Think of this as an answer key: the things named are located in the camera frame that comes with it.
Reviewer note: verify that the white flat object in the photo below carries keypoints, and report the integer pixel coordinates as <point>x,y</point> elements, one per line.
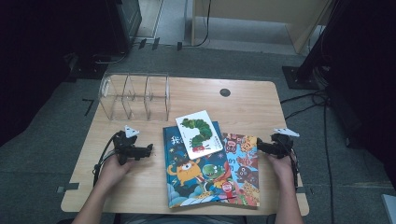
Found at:
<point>390,210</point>

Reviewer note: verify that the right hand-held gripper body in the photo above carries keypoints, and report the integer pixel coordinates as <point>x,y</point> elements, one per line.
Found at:
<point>281,144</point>

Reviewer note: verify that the person's left hand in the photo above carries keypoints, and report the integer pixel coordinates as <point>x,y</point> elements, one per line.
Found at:
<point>113,172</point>

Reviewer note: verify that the beige wooden furniture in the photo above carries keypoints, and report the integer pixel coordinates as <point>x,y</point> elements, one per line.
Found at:
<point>249,9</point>

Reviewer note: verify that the white caterpillar picture book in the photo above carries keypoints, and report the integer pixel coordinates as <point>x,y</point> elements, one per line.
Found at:
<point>199,133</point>

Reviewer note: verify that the person's lap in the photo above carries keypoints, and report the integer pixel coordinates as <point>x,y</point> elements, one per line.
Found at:
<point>180,219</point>

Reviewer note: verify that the black table grommet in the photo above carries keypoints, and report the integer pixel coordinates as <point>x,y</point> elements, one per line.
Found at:
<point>225,92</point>

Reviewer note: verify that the black metal stand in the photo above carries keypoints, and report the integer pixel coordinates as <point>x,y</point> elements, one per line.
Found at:
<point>300,76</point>

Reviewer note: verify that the light blue animals picture book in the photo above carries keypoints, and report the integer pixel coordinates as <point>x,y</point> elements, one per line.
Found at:
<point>247,174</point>

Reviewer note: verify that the black cabinet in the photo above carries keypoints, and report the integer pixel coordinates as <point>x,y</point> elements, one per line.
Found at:
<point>124,21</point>

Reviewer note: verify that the grey tape strip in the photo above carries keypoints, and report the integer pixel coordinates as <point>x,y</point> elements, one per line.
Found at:
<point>67,187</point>
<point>306,190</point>

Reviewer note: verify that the person's right hand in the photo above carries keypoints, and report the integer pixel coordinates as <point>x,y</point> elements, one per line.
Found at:
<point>284,171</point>

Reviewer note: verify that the black tape floor mark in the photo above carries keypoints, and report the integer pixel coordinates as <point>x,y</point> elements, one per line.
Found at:
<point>88,105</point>

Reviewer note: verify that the dark blue monster picture book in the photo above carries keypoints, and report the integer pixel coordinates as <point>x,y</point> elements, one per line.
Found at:
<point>186,177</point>

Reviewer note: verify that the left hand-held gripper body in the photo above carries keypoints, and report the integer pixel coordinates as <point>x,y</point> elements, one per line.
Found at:
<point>124,147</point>

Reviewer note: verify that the dark curtain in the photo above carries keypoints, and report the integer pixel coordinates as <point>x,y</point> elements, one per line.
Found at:
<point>31,62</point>
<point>373,77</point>

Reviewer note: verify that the clear acrylic book rack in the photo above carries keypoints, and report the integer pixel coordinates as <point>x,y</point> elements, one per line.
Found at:
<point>137,96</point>

